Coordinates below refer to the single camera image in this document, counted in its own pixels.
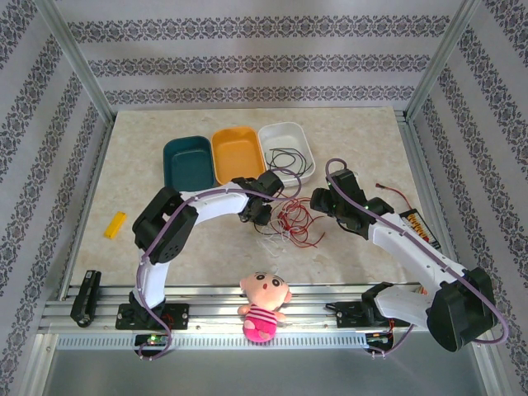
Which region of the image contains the thin white cable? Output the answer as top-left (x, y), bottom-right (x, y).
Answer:
top-left (253, 234), bottom-right (292, 257)
top-left (270, 221), bottom-right (292, 244)

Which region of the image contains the orange plastic bin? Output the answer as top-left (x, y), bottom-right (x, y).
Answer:
top-left (210, 125), bottom-right (267, 186)

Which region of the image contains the white plastic bin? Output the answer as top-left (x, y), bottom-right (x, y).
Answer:
top-left (257, 121), bottom-right (318, 187)

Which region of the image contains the pink plush doll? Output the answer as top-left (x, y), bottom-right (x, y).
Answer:
top-left (238, 270), bottom-right (294, 344)

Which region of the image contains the teal plastic bin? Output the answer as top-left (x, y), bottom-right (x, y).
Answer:
top-left (163, 134), bottom-right (218, 193)

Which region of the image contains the yellow rectangular block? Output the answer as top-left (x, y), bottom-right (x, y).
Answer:
top-left (102, 210), bottom-right (128, 240)

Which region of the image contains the grey metal panel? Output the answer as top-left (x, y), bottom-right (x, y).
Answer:
top-left (40, 329), bottom-right (496, 396)

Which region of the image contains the red and black lead wire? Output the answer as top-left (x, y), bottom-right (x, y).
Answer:
top-left (375, 182), bottom-right (417, 214)

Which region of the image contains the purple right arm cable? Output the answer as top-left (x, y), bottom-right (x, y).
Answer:
top-left (325, 158), bottom-right (511, 360)

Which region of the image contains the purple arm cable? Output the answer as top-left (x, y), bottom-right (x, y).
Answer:
top-left (135, 167), bottom-right (305, 362)
top-left (325, 158), bottom-right (511, 360)

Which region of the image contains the aluminium side rail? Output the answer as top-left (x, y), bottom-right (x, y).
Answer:
top-left (59, 121), bottom-right (115, 300)
top-left (395, 109), bottom-right (471, 298)

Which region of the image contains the aluminium rail beam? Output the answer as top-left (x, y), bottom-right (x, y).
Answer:
top-left (39, 282), bottom-right (494, 336)

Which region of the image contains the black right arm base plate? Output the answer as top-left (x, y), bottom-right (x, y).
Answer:
top-left (336, 300), bottom-right (412, 330)

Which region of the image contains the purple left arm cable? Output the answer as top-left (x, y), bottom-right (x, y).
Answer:
top-left (135, 167), bottom-right (305, 362)

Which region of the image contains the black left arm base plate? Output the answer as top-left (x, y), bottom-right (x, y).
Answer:
top-left (115, 303), bottom-right (190, 331)

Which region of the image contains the slotted grey cable duct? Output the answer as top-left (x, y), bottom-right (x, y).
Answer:
top-left (55, 332), bottom-right (368, 351)

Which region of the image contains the aluminium frame post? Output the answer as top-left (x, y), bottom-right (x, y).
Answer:
top-left (403, 0), bottom-right (482, 120)
top-left (35, 0), bottom-right (116, 125)

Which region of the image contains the black clamp bracket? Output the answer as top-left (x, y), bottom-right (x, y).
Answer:
top-left (69, 270), bottom-right (102, 329)

